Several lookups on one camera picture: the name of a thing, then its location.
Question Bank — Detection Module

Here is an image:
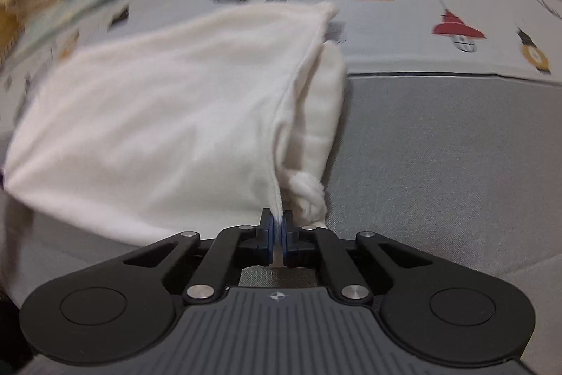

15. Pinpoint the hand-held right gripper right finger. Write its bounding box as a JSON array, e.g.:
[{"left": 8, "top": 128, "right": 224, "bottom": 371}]
[{"left": 281, "top": 209, "right": 433, "bottom": 306}]

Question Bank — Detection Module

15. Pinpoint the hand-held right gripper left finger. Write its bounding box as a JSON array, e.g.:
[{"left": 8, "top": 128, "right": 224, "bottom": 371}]
[{"left": 123, "top": 208, "right": 279, "bottom": 305}]

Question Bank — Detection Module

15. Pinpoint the white garment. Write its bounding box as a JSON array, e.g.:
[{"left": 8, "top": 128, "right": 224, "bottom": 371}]
[{"left": 2, "top": 1, "right": 349, "bottom": 248}]

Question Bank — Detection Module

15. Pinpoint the grey printed bed sheet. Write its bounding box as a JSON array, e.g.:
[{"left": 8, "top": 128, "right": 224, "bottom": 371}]
[{"left": 0, "top": 0, "right": 562, "bottom": 375}]

